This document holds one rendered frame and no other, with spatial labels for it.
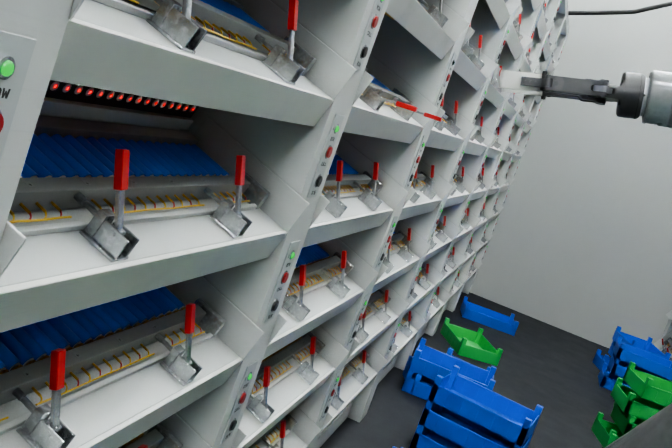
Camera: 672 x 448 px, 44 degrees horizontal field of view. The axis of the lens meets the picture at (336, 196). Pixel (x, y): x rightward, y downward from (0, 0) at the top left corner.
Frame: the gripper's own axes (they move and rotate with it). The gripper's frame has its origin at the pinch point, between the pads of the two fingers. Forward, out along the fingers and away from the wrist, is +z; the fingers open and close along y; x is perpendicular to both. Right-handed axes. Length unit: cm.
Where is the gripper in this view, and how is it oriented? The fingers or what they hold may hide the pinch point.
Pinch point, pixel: (519, 82)
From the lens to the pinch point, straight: 147.1
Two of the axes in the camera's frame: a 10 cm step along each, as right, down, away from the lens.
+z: -9.5, -1.5, 2.6
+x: 1.4, -9.9, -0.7
